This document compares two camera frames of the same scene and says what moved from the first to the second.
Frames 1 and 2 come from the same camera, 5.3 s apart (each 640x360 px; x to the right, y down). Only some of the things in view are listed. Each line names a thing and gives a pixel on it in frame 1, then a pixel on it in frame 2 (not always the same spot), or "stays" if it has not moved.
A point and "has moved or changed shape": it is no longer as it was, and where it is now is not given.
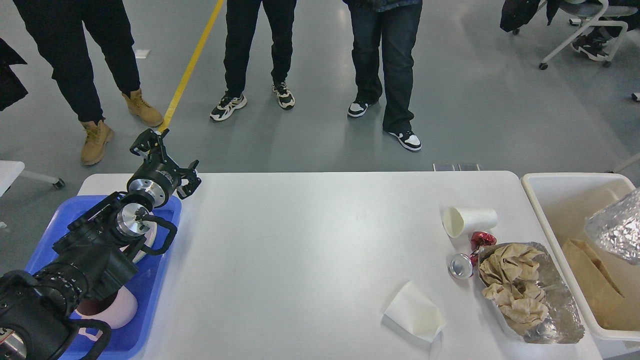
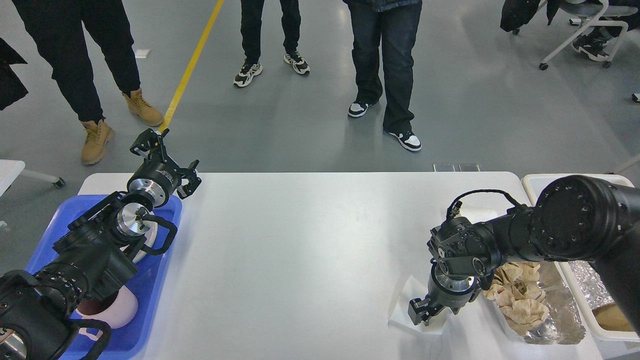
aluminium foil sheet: [616, 228] has moved or changed shape
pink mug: [117, 310] stays
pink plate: [149, 240] stays
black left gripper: [157, 176] stays
